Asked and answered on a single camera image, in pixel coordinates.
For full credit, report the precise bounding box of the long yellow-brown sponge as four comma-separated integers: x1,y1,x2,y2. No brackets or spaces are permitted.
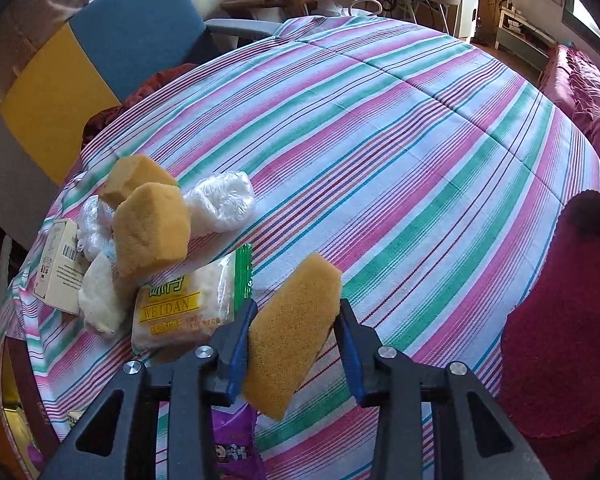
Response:
241,253,344,422

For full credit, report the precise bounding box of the white shelf unit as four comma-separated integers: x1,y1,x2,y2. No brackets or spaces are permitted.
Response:
495,0,563,73

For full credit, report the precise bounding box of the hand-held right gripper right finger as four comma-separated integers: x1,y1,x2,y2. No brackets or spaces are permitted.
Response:
336,298,553,480

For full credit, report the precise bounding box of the blue yellow grey chair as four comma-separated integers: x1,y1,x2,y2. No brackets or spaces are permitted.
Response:
0,0,281,241

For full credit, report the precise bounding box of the striped tablecloth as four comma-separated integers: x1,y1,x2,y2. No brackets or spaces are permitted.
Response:
0,15,600,480

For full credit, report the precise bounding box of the maroon sofa cover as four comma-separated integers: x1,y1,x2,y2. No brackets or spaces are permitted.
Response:
540,44,600,196

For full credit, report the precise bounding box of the clear yellow-label snack packet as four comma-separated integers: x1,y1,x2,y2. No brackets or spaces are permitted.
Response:
131,243,255,361

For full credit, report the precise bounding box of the plastic-wrapped white bundle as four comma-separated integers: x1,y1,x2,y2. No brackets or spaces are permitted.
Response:
77,252,136,336
184,171,257,235

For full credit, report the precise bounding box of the yellow-brown sponge block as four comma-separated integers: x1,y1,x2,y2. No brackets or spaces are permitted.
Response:
112,183,193,278
100,155,181,210

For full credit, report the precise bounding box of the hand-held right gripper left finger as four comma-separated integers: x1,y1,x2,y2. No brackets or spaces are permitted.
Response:
39,299,259,480

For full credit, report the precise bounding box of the white cabinet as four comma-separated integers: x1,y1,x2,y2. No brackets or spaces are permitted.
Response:
455,0,483,43

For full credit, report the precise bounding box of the white barcode carton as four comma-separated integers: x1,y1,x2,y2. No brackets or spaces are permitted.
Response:
32,219,93,317

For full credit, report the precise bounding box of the dark red cloth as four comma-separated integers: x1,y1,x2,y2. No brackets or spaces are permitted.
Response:
81,62,201,153

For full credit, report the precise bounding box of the purple snack packet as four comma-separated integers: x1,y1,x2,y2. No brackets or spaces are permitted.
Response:
211,400,267,480

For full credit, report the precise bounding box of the crumpled clear plastic wrap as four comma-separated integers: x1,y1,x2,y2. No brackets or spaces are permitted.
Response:
77,195,116,261

